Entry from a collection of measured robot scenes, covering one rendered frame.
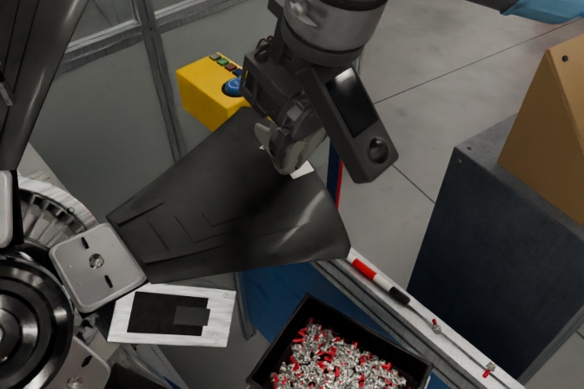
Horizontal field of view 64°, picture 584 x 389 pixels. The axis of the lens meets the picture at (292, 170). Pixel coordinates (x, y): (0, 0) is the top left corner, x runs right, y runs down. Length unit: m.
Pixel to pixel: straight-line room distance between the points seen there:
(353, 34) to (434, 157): 2.01
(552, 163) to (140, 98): 0.99
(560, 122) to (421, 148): 1.65
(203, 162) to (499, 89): 2.50
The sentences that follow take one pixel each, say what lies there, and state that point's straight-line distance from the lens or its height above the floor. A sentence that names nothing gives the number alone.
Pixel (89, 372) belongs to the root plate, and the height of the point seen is 1.09.
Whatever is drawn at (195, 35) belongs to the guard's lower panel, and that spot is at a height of 0.91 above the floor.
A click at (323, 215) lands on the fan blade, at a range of 0.54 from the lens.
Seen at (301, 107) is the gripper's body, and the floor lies 1.30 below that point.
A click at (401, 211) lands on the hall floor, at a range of 2.08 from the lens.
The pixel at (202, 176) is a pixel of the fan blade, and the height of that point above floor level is 1.18.
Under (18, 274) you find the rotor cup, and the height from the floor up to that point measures 1.25.
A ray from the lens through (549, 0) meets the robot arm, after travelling 0.35.
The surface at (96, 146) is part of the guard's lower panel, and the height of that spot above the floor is 0.72.
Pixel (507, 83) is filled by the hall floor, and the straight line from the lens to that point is 3.00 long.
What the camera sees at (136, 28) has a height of 1.00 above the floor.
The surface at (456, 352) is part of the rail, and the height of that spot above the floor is 0.86.
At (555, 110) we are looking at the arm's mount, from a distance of 0.76.
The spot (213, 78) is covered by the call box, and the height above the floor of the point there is 1.07.
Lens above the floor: 1.55
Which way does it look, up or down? 45 degrees down
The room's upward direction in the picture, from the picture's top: straight up
